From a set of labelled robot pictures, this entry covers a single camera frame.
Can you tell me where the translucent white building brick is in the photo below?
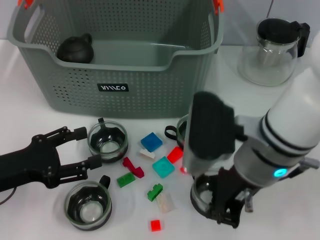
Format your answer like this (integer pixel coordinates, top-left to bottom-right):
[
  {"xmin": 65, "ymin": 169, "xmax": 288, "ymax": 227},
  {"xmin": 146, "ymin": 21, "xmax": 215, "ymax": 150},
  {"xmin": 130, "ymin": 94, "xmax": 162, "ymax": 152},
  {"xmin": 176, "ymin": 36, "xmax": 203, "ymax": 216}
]
[{"xmin": 155, "ymin": 192, "xmax": 176, "ymax": 214}]

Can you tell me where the maroon stepped building brick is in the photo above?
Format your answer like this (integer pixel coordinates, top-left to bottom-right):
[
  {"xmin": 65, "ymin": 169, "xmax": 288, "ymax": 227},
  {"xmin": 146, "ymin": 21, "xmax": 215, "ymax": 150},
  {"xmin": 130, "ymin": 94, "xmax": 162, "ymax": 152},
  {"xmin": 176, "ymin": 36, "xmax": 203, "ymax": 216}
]
[{"xmin": 122, "ymin": 156, "xmax": 145, "ymax": 179}]

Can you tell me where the blue square building brick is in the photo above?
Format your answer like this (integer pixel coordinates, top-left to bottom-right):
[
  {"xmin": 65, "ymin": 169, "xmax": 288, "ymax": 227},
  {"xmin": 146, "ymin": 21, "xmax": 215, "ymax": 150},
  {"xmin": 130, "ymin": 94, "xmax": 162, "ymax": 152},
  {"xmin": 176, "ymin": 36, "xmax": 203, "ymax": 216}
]
[{"xmin": 140, "ymin": 131, "xmax": 163, "ymax": 153}]

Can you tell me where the glass teapot with black lid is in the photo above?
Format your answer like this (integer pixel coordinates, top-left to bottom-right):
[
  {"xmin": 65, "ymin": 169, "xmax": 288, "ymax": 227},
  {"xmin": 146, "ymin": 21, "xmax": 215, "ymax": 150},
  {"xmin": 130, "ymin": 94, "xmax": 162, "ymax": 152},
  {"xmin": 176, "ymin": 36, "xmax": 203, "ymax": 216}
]
[{"xmin": 236, "ymin": 17, "xmax": 311, "ymax": 87}]

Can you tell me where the translucent cable plug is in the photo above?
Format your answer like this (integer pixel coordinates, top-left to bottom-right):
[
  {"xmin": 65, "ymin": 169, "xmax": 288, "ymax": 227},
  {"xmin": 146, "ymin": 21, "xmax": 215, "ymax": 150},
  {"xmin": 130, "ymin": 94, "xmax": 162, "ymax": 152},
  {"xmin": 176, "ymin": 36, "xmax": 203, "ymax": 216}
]
[{"xmin": 244, "ymin": 189, "xmax": 254, "ymax": 214}]

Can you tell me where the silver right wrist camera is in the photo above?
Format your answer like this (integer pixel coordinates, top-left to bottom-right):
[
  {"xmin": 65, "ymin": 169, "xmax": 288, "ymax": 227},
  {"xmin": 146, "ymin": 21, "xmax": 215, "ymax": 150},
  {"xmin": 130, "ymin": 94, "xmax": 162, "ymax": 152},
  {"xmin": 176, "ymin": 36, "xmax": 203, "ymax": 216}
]
[{"xmin": 182, "ymin": 91, "xmax": 245, "ymax": 177}]

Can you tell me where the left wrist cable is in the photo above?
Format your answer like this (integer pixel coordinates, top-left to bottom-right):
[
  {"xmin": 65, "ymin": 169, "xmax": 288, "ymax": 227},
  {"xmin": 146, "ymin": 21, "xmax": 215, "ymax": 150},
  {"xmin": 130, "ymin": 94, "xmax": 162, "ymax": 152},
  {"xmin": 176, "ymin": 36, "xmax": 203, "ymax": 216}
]
[{"xmin": 0, "ymin": 186, "xmax": 17, "ymax": 206}]

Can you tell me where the glass teacup with black sleeve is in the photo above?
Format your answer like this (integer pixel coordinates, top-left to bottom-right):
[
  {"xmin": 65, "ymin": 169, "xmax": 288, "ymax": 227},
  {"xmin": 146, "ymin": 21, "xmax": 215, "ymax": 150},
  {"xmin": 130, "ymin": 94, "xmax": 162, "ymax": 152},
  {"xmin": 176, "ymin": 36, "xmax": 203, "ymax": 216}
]
[
  {"xmin": 86, "ymin": 117, "xmax": 130, "ymax": 164},
  {"xmin": 189, "ymin": 173, "xmax": 241, "ymax": 222},
  {"xmin": 164, "ymin": 114, "xmax": 191, "ymax": 153},
  {"xmin": 63, "ymin": 174, "xmax": 113, "ymax": 231}
]

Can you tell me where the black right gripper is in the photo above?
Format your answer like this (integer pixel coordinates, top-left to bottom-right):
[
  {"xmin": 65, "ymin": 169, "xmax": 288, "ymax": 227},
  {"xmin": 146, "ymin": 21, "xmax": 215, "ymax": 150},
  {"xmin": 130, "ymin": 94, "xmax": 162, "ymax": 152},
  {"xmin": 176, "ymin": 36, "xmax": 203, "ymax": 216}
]
[{"xmin": 209, "ymin": 166, "xmax": 251, "ymax": 230}]

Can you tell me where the grey-green perforated storage bin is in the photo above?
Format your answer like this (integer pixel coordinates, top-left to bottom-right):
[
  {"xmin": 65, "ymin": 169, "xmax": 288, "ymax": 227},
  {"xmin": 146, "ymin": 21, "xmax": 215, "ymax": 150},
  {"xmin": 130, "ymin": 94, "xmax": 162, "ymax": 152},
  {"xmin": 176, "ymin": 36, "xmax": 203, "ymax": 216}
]
[{"xmin": 6, "ymin": 0, "xmax": 225, "ymax": 120}]

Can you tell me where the dark clay teapot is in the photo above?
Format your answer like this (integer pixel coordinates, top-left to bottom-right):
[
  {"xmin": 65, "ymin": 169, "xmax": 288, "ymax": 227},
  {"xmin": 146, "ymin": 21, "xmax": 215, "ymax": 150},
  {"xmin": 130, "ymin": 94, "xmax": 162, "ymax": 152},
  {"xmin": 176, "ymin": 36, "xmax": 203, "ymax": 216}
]
[{"xmin": 56, "ymin": 32, "xmax": 95, "ymax": 64}]

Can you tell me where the cyan square building brick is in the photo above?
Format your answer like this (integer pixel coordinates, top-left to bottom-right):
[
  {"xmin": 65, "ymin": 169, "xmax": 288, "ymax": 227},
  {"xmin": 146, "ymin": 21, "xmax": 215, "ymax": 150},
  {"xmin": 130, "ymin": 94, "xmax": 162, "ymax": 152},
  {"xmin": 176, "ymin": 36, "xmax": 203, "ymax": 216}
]
[{"xmin": 151, "ymin": 156, "xmax": 176, "ymax": 179}]

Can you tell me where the green flat building brick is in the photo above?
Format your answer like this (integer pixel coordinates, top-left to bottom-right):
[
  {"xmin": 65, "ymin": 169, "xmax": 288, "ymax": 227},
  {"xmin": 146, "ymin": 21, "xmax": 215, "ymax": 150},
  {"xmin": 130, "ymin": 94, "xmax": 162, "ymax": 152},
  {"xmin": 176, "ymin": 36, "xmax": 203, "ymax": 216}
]
[{"xmin": 116, "ymin": 172, "xmax": 136, "ymax": 188}]

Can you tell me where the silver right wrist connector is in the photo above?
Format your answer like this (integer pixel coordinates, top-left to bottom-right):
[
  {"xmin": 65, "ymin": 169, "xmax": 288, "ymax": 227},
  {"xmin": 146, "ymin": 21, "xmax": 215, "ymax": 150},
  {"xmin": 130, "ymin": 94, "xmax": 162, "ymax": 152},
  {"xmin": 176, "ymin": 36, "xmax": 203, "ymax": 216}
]
[{"xmin": 298, "ymin": 156, "xmax": 320, "ymax": 176}]

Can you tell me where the small white building brick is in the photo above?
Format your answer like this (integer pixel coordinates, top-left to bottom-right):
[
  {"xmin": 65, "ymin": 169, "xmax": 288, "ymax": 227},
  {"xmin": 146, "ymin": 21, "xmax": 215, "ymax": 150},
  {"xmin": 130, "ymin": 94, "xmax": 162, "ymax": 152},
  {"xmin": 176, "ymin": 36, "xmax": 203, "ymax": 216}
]
[{"xmin": 138, "ymin": 148, "xmax": 156, "ymax": 161}]

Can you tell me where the red rectangular building brick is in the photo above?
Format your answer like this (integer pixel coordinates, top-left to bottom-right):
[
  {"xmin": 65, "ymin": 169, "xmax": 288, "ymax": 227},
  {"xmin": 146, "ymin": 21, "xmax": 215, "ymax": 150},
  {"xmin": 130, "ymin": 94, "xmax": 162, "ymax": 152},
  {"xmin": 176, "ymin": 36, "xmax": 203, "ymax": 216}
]
[{"xmin": 166, "ymin": 146, "xmax": 185, "ymax": 165}]

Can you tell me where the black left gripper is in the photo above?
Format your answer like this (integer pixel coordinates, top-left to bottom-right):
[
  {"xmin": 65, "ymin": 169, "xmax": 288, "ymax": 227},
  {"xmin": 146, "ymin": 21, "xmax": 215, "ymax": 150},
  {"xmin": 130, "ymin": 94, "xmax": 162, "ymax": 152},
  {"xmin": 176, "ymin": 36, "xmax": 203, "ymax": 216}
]
[{"xmin": 0, "ymin": 126, "xmax": 103, "ymax": 193}]

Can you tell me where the green stepped building brick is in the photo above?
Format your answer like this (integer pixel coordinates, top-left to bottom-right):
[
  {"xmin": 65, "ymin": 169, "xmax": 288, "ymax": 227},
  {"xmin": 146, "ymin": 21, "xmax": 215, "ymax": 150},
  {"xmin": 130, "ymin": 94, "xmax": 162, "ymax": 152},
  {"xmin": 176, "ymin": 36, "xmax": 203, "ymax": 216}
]
[{"xmin": 146, "ymin": 183, "xmax": 164, "ymax": 202}]

